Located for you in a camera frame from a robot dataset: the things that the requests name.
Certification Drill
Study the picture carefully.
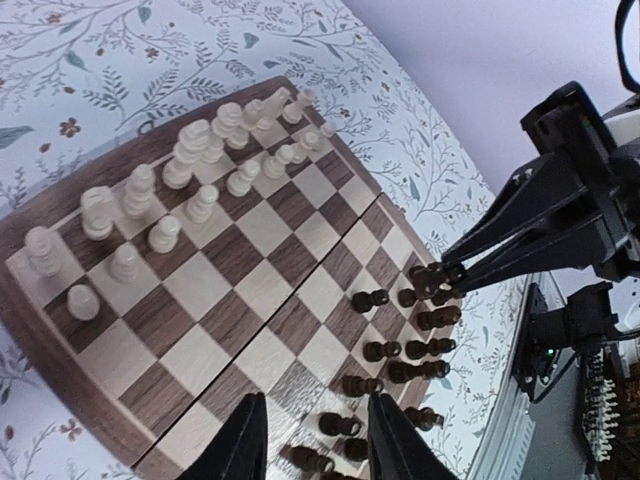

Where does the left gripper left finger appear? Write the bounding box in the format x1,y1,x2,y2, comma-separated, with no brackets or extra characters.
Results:
177,393,268,480

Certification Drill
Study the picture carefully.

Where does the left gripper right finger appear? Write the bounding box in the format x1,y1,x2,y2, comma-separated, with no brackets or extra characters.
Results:
367,394,457,480

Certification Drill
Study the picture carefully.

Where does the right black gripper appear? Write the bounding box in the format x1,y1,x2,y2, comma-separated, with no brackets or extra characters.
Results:
440,81,630,294

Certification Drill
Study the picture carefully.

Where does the dark pawn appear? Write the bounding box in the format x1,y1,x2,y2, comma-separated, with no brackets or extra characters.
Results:
409,262,464,304
363,341,402,363
351,289,389,314
341,375,384,398
318,412,362,437

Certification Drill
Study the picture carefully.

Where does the dark chess piece corner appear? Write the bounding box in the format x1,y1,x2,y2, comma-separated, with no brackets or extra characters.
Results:
405,338,457,360

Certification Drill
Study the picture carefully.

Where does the wooden chess board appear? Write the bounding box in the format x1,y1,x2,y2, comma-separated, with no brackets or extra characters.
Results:
1,77,452,479

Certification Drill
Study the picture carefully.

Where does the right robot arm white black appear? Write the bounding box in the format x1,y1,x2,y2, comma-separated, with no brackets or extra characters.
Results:
439,82,639,293

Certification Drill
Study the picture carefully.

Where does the dark chess piece left cluster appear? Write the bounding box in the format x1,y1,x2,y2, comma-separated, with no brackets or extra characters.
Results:
343,438,369,462

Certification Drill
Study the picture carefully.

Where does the fallen dark pawn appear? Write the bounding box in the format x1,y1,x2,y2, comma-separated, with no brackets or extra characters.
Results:
409,262,464,304

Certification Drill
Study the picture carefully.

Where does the dark pawn second row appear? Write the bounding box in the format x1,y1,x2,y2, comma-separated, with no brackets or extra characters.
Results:
397,288,419,308

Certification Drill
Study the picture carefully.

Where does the light pawn row piece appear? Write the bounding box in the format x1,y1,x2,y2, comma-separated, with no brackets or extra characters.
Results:
67,284,100,321

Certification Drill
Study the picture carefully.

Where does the light bishop back row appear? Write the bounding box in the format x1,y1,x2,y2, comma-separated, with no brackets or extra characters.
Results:
121,164,155,219

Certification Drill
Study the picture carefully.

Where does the light rook far corner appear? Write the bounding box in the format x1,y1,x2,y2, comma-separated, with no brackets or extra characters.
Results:
25,226,62,277

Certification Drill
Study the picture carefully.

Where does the light knight back row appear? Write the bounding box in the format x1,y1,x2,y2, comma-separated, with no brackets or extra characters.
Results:
80,186,114,241

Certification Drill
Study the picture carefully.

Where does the light king tall piece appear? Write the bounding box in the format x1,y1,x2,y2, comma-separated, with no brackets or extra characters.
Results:
162,119,210,190

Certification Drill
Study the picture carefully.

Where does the light queen tall piece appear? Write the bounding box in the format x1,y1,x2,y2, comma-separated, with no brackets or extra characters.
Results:
211,102,249,150

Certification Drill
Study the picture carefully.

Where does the floral patterned table mat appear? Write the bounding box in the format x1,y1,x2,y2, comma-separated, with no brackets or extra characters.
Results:
1,1,524,479

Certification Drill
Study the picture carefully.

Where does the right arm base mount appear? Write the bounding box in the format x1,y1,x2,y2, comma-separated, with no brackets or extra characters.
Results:
512,281,639,404

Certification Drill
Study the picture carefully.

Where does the front aluminium rail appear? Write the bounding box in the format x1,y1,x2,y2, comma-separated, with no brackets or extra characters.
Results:
464,274,591,480

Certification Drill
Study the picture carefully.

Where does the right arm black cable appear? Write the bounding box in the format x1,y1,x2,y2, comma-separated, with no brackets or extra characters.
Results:
614,0,640,96

